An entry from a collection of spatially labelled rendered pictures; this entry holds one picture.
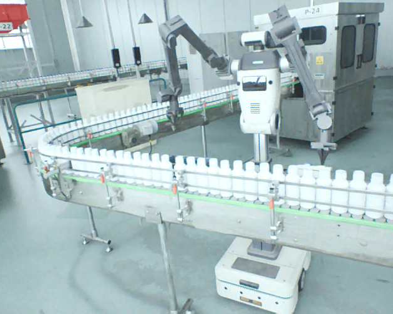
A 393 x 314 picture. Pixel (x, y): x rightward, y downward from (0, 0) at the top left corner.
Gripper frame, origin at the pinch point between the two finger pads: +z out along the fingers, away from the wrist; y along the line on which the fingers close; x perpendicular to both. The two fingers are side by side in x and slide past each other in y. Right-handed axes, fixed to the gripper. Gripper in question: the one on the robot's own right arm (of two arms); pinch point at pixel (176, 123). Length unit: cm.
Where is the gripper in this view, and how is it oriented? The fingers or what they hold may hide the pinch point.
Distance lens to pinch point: 203.8
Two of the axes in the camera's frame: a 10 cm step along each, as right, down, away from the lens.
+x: 8.6, 0.9, -5.0
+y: -5.0, 3.4, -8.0
